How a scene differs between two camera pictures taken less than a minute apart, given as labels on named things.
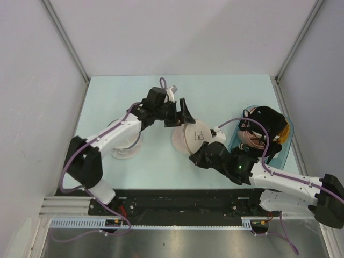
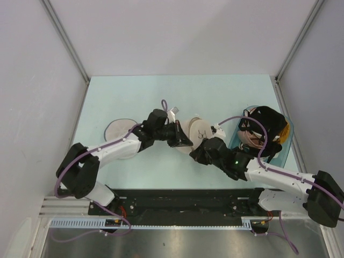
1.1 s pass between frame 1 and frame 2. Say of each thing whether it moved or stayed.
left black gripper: moved
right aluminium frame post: stayed
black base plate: stayed
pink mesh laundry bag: stayed
